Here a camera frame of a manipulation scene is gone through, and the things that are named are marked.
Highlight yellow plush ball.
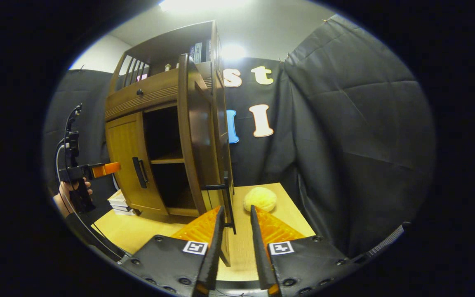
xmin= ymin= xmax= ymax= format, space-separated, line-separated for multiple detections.
xmin=243 ymin=186 xmax=277 ymax=212

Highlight wooden inner shelf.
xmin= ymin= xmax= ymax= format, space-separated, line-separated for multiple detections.
xmin=150 ymin=149 xmax=185 ymax=165

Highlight wooden drawer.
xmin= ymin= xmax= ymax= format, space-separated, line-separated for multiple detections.
xmin=105 ymin=68 xmax=213 ymax=122

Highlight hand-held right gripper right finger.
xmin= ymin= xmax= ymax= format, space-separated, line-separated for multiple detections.
xmin=250 ymin=205 xmax=360 ymax=297

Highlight black door handle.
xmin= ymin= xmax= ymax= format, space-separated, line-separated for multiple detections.
xmin=132 ymin=157 xmax=148 ymax=189
xmin=205 ymin=175 xmax=237 ymax=235

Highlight wooden double-door shoe cabinet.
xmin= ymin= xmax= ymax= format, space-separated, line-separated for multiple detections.
xmin=105 ymin=20 xmax=238 ymax=266

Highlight stack of books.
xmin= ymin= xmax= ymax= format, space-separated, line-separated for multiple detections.
xmin=108 ymin=189 xmax=137 ymax=216

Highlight wooden shoe cabinet door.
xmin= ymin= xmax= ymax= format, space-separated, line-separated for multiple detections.
xmin=178 ymin=54 xmax=238 ymax=266
xmin=106 ymin=111 xmax=168 ymax=215

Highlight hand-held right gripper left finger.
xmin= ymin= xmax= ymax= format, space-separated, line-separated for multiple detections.
xmin=122 ymin=205 xmax=226 ymax=297

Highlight black braided cable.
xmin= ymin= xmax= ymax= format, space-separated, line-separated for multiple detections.
xmin=55 ymin=138 xmax=133 ymax=264
xmin=365 ymin=222 xmax=411 ymax=257

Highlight ceiling light panel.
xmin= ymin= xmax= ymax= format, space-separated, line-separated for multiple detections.
xmin=157 ymin=0 xmax=254 ymax=14
xmin=221 ymin=43 xmax=247 ymax=62

